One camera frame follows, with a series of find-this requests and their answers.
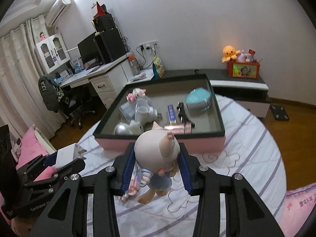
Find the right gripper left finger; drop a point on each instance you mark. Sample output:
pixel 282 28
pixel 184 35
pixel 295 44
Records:
pixel 66 213

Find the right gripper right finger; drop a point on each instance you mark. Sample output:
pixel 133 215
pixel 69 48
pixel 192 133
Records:
pixel 246 213

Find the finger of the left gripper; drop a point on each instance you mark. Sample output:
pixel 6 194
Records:
pixel 36 166
pixel 43 190

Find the white square charger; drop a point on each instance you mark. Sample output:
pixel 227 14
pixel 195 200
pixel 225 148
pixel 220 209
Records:
pixel 68 154

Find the rose gold metal jar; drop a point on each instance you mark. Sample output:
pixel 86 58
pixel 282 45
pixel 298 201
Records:
pixel 184 128

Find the white plug adapter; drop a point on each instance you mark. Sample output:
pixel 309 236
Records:
pixel 144 113

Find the pig doll blue dress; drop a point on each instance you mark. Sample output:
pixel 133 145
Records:
pixel 156 153

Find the black hair clip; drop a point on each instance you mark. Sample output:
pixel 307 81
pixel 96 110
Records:
pixel 182 115

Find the pink pillow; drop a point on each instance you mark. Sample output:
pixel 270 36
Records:
pixel 31 148

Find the pink blanket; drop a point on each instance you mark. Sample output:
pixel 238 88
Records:
pixel 298 206

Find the beige curtain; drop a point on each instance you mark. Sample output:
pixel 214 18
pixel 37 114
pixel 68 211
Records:
pixel 22 105

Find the black office chair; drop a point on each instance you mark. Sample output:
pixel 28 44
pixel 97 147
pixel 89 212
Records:
pixel 71 104

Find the white striped round bedspread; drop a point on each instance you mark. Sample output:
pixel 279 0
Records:
pixel 249 149

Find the pink brick block toy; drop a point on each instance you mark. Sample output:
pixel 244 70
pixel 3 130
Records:
pixel 134 184

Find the clear plastic case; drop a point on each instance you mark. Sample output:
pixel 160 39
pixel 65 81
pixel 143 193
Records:
pixel 128 109

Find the white desk with drawers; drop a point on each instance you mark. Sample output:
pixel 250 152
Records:
pixel 108 80

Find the black floor scale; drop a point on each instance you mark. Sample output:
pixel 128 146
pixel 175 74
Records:
pixel 279 113

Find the white glass-door cabinet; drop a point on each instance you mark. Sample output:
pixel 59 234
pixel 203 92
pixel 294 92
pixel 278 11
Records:
pixel 52 53

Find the pink white brick figure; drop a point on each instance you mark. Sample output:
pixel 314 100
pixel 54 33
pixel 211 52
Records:
pixel 135 94

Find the black computer monitor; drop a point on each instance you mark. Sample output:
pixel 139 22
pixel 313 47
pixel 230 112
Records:
pixel 88 49

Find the black white low cabinet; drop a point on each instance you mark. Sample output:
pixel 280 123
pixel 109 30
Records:
pixel 252 94

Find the pink black storage box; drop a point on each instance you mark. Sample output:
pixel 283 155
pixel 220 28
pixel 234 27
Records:
pixel 208 134

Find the teal lidded round container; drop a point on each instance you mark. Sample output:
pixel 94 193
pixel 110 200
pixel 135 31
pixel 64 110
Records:
pixel 199 100

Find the orange lid bottle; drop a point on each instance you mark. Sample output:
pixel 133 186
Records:
pixel 134 64

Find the blue rectangular small box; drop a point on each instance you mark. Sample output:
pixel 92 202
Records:
pixel 171 115

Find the black computer tower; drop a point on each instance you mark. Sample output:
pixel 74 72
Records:
pixel 109 45

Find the yellow snack bag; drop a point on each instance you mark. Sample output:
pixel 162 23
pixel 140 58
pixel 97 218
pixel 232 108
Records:
pixel 158 68

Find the red picture storage box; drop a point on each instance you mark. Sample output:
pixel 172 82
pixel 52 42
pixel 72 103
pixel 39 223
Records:
pixel 245 70

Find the black speaker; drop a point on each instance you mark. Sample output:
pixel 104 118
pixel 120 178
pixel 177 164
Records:
pixel 104 22

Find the white air conditioner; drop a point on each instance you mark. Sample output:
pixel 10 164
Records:
pixel 56 11

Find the orange octopus plush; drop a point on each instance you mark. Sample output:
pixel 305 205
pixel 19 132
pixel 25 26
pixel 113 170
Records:
pixel 230 53

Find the wall power strip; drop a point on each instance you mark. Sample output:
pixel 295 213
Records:
pixel 150 44

